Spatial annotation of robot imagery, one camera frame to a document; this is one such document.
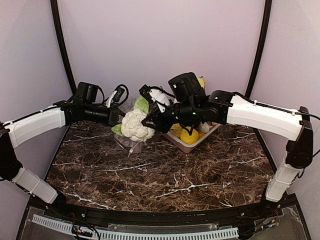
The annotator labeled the napa cabbage toy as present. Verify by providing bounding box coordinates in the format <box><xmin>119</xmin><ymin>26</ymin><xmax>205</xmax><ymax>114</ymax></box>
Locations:
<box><xmin>197</xmin><ymin>77</ymin><xmax>205</xmax><ymax>89</ymax></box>

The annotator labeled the clear dotted zip top bag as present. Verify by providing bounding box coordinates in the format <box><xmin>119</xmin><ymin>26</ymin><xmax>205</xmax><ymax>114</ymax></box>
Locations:
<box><xmin>113</xmin><ymin>97</ymin><xmax>143</xmax><ymax>157</ymax></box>

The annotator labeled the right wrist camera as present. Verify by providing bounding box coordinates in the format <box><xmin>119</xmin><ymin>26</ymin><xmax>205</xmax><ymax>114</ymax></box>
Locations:
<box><xmin>139</xmin><ymin>84</ymin><xmax>176</xmax><ymax>113</ymax></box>

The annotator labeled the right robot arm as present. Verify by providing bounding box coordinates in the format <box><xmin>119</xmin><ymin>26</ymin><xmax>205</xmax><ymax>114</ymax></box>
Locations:
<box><xmin>139</xmin><ymin>72</ymin><xmax>316</xmax><ymax>203</ymax></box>

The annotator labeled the right black frame post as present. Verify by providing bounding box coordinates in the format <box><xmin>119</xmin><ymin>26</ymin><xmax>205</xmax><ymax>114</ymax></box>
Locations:
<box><xmin>245</xmin><ymin>0</ymin><xmax>273</xmax><ymax>98</ymax></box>

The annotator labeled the white slotted cable duct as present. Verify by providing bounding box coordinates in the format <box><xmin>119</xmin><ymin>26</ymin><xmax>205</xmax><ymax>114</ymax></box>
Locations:
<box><xmin>31</xmin><ymin>214</ymin><xmax>240</xmax><ymax>240</ymax></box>

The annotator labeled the yellow lemon toy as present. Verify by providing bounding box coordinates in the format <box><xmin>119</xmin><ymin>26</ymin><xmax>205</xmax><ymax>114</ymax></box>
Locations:
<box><xmin>180</xmin><ymin>128</ymin><xmax>199</xmax><ymax>145</ymax></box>

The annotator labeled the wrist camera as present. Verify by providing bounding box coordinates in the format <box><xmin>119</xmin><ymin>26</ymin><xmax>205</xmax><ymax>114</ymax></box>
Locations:
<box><xmin>139</xmin><ymin>84</ymin><xmax>176</xmax><ymax>113</ymax></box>
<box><xmin>103</xmin><ymin>84</ymin><xmax>129</xmax><ymax>108</ymax></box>

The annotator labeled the white cauliflower toy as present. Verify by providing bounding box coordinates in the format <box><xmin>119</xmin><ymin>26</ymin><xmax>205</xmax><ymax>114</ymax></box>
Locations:
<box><xmin>111</xmin><ymin>96</ymin><xmax>155</xmax><ymax>142</ymax></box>

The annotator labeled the black curved front rail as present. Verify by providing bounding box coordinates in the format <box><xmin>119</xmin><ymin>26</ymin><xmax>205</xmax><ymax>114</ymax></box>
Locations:
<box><xmin>47</xmin><ymin>196</ymin><xmax>281</xmax><ymax>227</ymax></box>

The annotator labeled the left black frame post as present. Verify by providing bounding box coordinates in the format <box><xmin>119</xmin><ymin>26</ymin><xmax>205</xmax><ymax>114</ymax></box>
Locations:
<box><xmin>50</xmin><ymin>0</ymin><xmax>77</xmax><ymax>94</ymax></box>

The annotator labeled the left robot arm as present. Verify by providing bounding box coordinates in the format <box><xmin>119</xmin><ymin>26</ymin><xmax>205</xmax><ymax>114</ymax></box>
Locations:
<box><xmin>0</xmin><ymin>82</ymin><xmax>129</xmax><ymax>205</ymax></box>

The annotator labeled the black frame post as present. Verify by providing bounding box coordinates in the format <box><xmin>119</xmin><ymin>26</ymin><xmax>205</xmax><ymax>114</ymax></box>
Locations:
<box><xmin>245</xmin><ymin>0</ymin><xmax>273</xmax><ymax>98</ymax></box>
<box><xmin>50</xmin><ymin>0</ymin><xmax>77</xmax><ymax>94</ymax></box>

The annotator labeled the white garlic toy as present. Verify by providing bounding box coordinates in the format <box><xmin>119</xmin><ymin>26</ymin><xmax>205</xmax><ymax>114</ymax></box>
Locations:
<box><xmin>199</xmin><ymin>122</ymin><xmax>211</xmax><ymax>134</ymax></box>

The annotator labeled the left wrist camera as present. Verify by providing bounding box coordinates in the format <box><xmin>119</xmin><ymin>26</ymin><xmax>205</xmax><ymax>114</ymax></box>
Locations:
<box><xmin>103</xmin><ymin>84</ymin><xmax>129</xmax><ymax>108</ymax></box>

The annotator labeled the pink plastic food tray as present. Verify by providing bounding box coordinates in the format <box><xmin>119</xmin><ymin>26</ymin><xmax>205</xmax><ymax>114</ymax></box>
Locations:
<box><xmin>161</xmin><ymin>121</ymin><xmax>221</xmax><ymax>153</ymax></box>

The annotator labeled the pale yellow cabbage toy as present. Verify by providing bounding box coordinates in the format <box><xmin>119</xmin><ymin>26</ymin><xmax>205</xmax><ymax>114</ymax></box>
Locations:
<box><xmin>169</xmin><ymin>123</ymin><xmax>183</xmax><ymax>138</ymax></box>

